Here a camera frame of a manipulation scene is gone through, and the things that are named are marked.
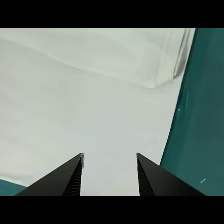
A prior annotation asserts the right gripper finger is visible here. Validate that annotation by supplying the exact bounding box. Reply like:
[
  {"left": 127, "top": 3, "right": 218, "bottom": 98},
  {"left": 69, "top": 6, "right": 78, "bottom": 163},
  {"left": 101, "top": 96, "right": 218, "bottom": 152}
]
[{"left": 15, "top": 152, "right": 85, "bottom": 197}]

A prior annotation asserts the white T-shirt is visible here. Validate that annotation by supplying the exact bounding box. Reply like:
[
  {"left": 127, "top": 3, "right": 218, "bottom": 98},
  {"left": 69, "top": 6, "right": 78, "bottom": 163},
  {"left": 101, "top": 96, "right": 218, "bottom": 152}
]
[{"left": 0, "top": 27, "right": 197, "bottom": 197}]

